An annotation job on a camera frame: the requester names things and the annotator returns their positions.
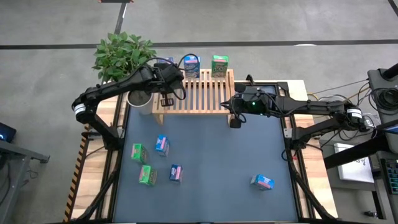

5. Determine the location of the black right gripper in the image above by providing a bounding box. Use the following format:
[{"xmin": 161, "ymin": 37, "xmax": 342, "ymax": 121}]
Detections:
[{"xmin": 220, "ymin": 83, "xmax": 277, "ymax": 129}]

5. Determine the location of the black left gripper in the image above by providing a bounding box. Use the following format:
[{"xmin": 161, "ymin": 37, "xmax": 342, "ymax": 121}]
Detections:
[{"xmin": 149, "ymin": 62, "xmax": 185, "ymax": 107}]

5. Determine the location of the green Apple Jacks cereal box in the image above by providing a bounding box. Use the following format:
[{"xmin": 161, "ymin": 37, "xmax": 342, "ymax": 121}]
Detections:
[
  {"xmin": 211, "ymin": 55, "xmax": 229, "ymax": 78},
  {"xmin": 130, "ymin": 142, "xmax": 149, "ymax": 165},
  {"xmin": 138, "ymin": 164, "xmax": 159, "ymax": 187}
]

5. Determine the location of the blue Rice Krispies cereal box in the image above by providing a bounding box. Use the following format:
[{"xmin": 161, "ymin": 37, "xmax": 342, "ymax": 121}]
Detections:
[
  {"xmin": 154, "ymin": 134, "xmax": 171, "ymax": 157},
  {"xmin": 183, "ymin": 55, "xmax": 201, "ymax": 79},
  {"xmin": 250, "ymin": 174, "xmax": 275, "ymax": 191}
]

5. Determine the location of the slatted wooden shelf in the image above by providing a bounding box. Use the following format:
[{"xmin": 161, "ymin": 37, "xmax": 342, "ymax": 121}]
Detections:
[{"xmin": 151, "ymin": 68, "xmax": 236, "ymax": 126}]

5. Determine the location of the white plant pot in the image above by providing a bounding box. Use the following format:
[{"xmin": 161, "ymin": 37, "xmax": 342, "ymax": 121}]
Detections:
[{"xmin": 126, "ymin": 90, "xmax": 155, "ymax": 116}]

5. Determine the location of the green leafy plant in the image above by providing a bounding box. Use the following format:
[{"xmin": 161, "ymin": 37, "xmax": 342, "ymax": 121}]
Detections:
[{"xmin": 91, "ymin": 31, "xmax": 157, "ymax": 83}]

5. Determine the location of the black diagonal stand bar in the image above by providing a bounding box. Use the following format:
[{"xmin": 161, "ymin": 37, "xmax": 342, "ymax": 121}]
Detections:
[{"xmin": 323, "ymin": 119, "xmax": 398, "ymax": 170}]

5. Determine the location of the white flat box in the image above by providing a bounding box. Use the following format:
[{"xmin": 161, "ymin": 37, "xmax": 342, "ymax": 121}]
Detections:
[{"xmin": 333, "ymin": 142, "xmax": 376, "ymax": 184}]

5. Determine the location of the yellow black hazard tape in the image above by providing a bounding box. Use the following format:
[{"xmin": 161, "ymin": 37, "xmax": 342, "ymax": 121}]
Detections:
[{"xmin": 63, "ymin": 124, "xmax": 91, "ymax": 223}]

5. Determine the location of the grey equipment stand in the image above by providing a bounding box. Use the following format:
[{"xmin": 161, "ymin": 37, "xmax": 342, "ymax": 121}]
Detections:
[{"xmin": 366, "ymin": 63, "xmax": 398, "ymax": 125}]

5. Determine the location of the keyboard with blue keys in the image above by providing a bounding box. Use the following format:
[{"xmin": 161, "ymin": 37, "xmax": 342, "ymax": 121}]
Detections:
[{"xmin": 381, "ymin": 157, "xmax": 398, "ymax": 195}]

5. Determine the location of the black device with blue light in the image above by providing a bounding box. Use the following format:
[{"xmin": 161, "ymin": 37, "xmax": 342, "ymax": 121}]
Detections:
[{"xmin": 0, "ymin": 122, "xmax": 17, "ymax": 143}]

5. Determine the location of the grey metal desk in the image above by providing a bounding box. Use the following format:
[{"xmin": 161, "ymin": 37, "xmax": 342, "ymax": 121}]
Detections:
[{"xmin": 0, "ymin": 139, "xmax": 50, "ymax": 224}]

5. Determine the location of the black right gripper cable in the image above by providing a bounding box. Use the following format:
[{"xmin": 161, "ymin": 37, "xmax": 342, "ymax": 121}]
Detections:
[{"xmin": 232, "ymin": 93, "xmax": 247, "ymax": 124}]

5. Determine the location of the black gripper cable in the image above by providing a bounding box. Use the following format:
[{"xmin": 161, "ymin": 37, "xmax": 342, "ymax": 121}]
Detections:
[
  {"xmin": 232, "ymin": 93, "xmax": 247, "ymax": 124},
  {"xmin": 177, "ymin": 53, "xmax": 201, "ymax": 72}
]

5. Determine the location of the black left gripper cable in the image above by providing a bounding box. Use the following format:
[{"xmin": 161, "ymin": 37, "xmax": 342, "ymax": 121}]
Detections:
[{"xmin": 177, "ymin": 53, "xmax": 201, "ymax": 72}]

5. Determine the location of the black metal table frame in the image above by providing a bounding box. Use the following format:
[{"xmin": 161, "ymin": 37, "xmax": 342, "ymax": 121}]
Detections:
[{"xmin": 63, "ymin": 80, "xmax": 340, "ymax": 224}]

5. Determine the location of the black coiled cable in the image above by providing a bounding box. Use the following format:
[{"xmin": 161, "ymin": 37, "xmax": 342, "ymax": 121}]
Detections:
[{"xmin": 371, "ymin": 88, "xmax": 398, "ymax": 111}]

